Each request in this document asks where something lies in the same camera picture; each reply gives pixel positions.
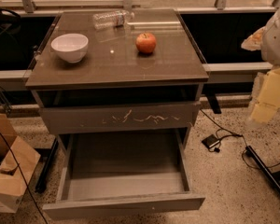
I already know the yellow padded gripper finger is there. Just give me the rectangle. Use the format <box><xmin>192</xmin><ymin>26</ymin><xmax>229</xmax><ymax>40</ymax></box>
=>
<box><xmin>247</xmin><ymin>67</ymin><xmax>280</xmax><ymax>129</ymax></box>

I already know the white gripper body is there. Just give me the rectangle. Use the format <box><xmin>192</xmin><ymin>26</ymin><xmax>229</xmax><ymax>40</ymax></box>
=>
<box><xmin>251</xmin><ymin>72</ymin><xmax>265</xmax><ymax>105</ymax></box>

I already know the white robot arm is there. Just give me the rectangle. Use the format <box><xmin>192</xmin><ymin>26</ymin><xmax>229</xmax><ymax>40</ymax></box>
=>
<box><xmin>241</xmin><ymin>8</ymin><xmax>280</xmax><ymax>129</ymax></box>

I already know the grey drawer cabinet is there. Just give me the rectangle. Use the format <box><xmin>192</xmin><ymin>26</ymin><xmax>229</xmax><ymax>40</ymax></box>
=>
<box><xmin>26</xmin><ymin>9</ymin><xmax>208</xmax><ymax>141</ymax></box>

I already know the scratched grey top drawer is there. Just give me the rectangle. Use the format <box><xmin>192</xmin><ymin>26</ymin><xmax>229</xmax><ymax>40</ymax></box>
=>
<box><xmin>40</xmin><ymin>102</ymin><xmax>200</xmax><ymax>134</ymax></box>

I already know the black metal floor bar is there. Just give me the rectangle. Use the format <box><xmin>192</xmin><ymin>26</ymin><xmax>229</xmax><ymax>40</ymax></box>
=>
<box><xmin>245</xmin><ymin>146</ymin><xmax>280</xmax><ymax>196</ymax></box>

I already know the black power adapter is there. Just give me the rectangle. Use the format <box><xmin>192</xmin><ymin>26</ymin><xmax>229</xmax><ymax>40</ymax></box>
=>
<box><xmin>202</xmin><ymin>134</ymin><xmax>219</xmax><ymax>149</ymax></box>

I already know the red apple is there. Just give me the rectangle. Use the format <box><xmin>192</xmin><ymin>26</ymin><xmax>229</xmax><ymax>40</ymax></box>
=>
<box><xmin>135</xmin><ymin>33</ymin><xmax>157</xmax><ymax>54</ymax></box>

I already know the clear plastic water bottle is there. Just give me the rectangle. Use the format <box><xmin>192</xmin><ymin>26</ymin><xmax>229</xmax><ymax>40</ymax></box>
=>
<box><xmin>92</xmin><ymin>10</ymin><xmax>134</xmax><ymax>30</ymax></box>

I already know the white ceramic bowl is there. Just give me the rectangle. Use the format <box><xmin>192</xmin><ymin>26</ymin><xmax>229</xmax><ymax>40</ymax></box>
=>
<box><xmin>50</xmin><ymin>34</ymin><xmax>89</xmax><ymax>63</ymax></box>

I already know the black bar beside box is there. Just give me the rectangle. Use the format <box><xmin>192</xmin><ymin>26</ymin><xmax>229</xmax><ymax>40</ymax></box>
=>
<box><xmin>35</xmin><ymin>139</ymin><xmax>59</xmax><ymax>193</ymax></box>

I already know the brown cardboard box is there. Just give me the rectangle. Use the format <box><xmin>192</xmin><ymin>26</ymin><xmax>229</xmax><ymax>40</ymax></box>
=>
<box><xmin>0</xmin><ymin>114</ymin><xmax>40</xmax><ymax>213</ymax></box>

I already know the black floor cable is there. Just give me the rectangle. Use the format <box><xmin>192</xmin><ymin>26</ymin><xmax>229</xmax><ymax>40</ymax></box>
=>
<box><xmin>200</xmin><ymin>108</ymin><xmax>280</xmax><ymax>170</ymax></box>

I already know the black cable on left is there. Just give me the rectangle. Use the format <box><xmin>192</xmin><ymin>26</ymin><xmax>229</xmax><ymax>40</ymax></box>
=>
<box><xmin>0</xmin><ymin>77</ymin><xmax>49</xmax><ymax>224</ymax></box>

